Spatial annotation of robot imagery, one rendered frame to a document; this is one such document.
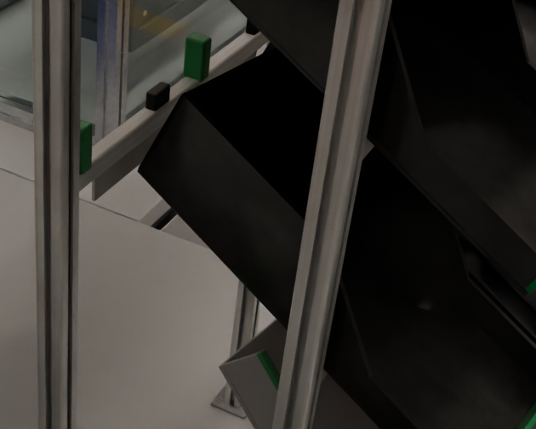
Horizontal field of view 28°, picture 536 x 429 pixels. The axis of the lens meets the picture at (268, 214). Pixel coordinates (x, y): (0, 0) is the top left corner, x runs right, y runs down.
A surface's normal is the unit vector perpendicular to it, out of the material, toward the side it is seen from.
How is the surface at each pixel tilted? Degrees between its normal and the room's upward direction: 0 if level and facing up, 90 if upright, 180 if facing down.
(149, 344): 0
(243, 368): 90
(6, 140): 0
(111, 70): 90
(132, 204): 0
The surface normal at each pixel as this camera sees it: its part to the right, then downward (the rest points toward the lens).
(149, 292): 0.11, -0.82
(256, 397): -0.58, 0.40
